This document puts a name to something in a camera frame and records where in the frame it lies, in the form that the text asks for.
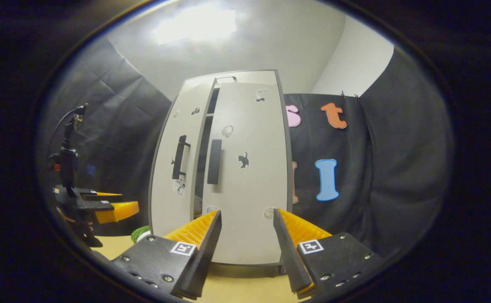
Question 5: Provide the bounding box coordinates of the white grey shoe cabinet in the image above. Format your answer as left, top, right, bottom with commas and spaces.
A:
149, 69, 293, 266

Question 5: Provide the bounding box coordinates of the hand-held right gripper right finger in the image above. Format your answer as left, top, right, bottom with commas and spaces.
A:
273, 208, 384, 300

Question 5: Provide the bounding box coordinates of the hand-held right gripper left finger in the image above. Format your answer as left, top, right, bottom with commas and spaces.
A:
111, 210, 222, 300

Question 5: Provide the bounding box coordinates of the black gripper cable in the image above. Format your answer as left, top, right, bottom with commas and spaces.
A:
53, 107, 87, 139

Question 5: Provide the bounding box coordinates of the black door handle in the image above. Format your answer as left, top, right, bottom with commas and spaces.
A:
172, 136, 190, 181

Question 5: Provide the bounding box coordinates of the white cabinet door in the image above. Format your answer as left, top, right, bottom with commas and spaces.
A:
202, 81, 290, 266
149, 78, 217, 238

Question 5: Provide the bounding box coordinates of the watermelon print toy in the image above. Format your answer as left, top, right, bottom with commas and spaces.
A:
131, 226, 151, 244

